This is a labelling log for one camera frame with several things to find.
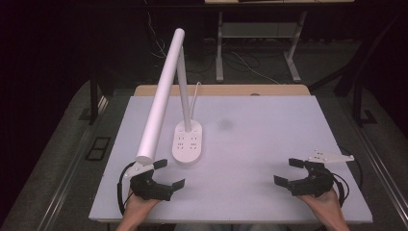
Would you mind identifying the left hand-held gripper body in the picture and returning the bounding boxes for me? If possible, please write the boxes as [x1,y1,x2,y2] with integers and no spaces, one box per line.
[124,162,174,202]

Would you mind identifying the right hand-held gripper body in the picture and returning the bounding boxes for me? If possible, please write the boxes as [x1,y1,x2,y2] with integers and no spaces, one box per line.
[287,148,355,197]

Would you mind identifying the white desk lamp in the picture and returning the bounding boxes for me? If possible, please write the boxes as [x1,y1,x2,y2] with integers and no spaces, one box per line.
[135,27,204,167]

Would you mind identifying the person's left hand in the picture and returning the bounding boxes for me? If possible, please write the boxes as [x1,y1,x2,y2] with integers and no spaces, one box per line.
[123,192,162,219]

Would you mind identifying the person's right hand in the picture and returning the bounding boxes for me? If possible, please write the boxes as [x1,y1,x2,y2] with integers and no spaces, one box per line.
[296,189,344,221]

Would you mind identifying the white table mat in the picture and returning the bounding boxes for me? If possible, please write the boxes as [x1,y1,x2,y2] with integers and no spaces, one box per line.
[89,94,373,224]

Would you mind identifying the black upright stand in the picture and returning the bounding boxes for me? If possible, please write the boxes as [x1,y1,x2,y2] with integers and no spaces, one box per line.
[352,81,379,127]

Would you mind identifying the wooden table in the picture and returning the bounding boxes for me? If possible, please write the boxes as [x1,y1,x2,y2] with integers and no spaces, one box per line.
[133,84,312,97]

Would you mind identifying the black slanted stand legs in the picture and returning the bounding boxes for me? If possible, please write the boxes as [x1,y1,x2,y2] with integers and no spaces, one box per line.
[308,13,402,97]

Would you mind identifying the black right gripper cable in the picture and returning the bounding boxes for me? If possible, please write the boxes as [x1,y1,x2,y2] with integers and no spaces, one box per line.
[331,145,364,208]

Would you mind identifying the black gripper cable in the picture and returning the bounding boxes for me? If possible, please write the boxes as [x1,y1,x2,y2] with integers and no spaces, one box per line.
[116,161,138,217]
[331,145,364,208]

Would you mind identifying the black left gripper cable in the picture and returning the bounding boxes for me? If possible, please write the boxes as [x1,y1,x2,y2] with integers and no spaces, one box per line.
[116,161,138,217]

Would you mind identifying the black floor frame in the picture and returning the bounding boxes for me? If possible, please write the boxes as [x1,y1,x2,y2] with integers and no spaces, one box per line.
[85,136,113,162]

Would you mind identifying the metal floor rail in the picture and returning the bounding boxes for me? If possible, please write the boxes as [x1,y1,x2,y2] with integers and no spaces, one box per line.
[350,126,408,225]
[35,95,110,231]

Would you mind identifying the white lamp cable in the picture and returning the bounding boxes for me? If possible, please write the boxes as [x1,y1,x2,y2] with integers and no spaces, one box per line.
[190,81,202,123]

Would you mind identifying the white floor cable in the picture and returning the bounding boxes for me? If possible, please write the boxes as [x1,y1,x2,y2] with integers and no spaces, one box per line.
[230,51,281,86]

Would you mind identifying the grey metal frame desk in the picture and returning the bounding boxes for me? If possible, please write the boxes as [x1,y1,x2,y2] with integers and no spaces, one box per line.
[204,0,355,84]

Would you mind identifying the thin white hanging cable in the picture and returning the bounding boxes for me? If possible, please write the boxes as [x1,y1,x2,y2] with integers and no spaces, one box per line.
[145,0,167,61]

